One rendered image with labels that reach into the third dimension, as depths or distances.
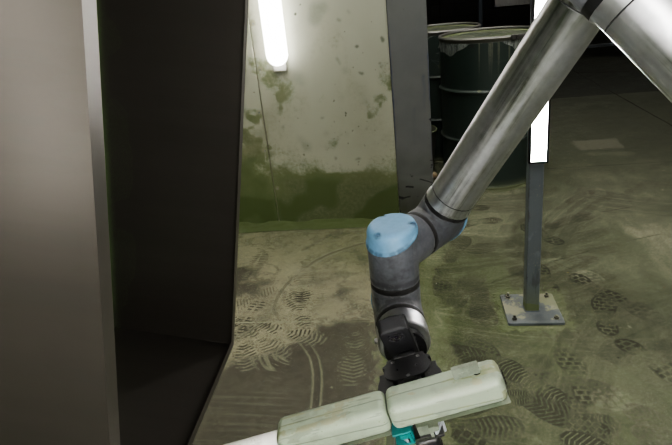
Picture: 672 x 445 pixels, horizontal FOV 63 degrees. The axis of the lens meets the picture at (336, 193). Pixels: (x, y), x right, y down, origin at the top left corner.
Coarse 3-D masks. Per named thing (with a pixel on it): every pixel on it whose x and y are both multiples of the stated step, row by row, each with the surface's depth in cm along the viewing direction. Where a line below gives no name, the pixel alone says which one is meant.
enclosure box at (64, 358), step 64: (0, 0) 46; (64, 0) 46; (128, 0) 104; (192, 0) 103; (0, 64) 48; (64, 64) 48; (128, 64) 108; (192, 64) 107; (0, 128) 51; (64, 128) 50; (128, 128) 113; (192, 128) 112; (0, 192) 53; (64, 192) 52; (128, 192) 118; (192, 192) 117; (0, 256) 56; (64, 256) 55; (128, 256) 124; (192, 256) 123; (0, 320) 59; (64, 320) 58; (128, 320) 131; (192, 320) 129; (0, 384) 62; (64, 384) 61; (128, 384) 115; (192, 384) 117
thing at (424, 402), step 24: (408, 384) 73; (432, 384) 72; (456, 384) 70; (480, 384) 69; (504, 384) 69; (336, 408) 74; (360, 408) 72; (384, 408) 71; (408, 408) 70; (432, 408) 70; (456, 408) 70; (480, 408) 71; (288, 432) 73; (312, 432) 72; (336, 432) 72; (360, 432) 72; (384, 432) 72; (432, 432) 72
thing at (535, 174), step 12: (528, 168) 188; (540, 168) 186; (528, 180) 189; (540, 180) 188; (528, 192) 190; (540, 192) 189; (528, 204) 192; (540, 204) 191; (528, 216) 193; (540, 216) 192; (528, 228) 195; (540, 228) 194; (528, 240) 196; (540, 240) 196; (528, 252) 198; (540, 252) 198; (528, 264) 200; (540, 264) 199; (528, 276) 201; (528, 288) 203; (528, 300) 205
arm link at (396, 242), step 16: (384, 224) 97; (400, 224) 96; (416, 224) 97; (368, 240) 96; (384, 240) 94; (400, 240) 93; (416, 240) 96; (432, 240) 100; (368, 256) 98; (384, 256) 94; (400, 256) 94; (416, 256) 96; (384, 272) 96; (400, 272) 95; (416, 272) 98; (384, 288) 97; (400, 288) 96; (416, 288) 98
